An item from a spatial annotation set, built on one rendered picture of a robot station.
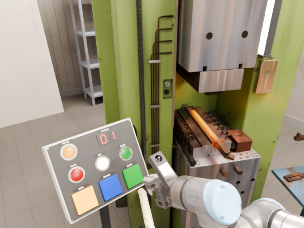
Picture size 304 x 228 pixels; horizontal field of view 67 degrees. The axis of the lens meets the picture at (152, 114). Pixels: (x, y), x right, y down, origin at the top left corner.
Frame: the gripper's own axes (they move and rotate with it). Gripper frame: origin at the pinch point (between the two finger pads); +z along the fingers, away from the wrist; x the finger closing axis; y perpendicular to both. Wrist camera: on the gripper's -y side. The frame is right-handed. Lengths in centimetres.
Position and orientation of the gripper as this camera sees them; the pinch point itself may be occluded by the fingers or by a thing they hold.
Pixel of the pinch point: (145, 177)
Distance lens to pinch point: 85.4
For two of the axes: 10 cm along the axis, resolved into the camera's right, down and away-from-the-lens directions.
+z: -5.1, 1.3, 8.5
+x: 8.0, -2.8, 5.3
